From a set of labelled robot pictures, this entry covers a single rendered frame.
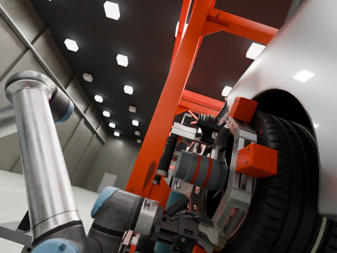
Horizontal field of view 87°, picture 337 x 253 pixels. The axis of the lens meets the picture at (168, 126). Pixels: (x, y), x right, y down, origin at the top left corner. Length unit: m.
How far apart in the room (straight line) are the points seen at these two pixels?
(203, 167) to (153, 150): 0.57
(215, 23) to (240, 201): 2.01
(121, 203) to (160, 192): 0.74
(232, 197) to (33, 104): 0.62
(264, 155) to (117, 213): 0.42
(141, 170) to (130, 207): 0.73
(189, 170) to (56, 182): 0.48
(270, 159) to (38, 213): 0.55
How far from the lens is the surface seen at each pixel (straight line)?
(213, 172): 0.79
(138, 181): 1.23
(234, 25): 2.35
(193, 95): 4.58
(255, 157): 0.53
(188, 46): 1.85
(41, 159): 0.51
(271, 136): 0.66
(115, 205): 0.53
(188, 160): 0.77
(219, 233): 0.61
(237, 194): 0.59
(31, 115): 0.60
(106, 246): 0.53
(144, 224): 0.53
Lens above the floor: 0.66
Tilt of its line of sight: 24 degrees up
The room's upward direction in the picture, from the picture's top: 18 degrees clockwise
